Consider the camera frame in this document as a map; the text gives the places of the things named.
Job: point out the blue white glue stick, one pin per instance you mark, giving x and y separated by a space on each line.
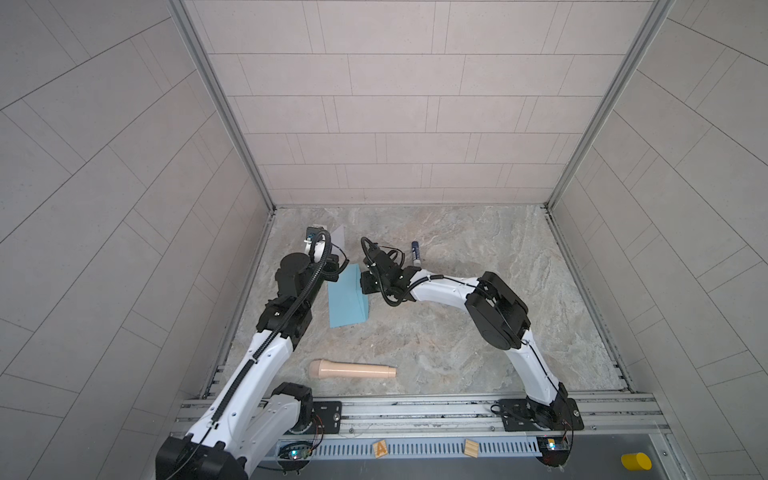
416 256

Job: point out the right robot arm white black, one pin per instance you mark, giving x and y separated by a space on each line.
501 318

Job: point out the plain wooden block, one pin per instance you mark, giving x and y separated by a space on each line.
471 448

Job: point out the right circuit board with wires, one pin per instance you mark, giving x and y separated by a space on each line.
554 451

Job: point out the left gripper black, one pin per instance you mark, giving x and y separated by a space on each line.
328 265

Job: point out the aluminium mounting rail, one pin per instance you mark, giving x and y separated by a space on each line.
473 416

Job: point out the grey slotted cable duct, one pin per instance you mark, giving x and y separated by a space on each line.
426 448

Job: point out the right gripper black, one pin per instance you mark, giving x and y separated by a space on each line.
365 281

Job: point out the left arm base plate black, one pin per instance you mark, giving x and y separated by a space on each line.
321 416

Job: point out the beige plastic toy microphone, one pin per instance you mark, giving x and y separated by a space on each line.
322 368

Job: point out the yellow cylinder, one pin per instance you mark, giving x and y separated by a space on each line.
636 462

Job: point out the left circuit board with wires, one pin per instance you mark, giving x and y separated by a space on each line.
296 451

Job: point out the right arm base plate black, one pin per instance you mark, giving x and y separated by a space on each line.
527 415

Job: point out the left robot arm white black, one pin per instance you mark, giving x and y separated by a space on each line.
246 420

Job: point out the wooden letter A block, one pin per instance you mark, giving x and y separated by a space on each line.
380 449

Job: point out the circuit board with wires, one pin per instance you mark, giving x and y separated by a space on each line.
296 451
554 451

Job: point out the teal paper envelope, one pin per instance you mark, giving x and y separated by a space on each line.
348 305

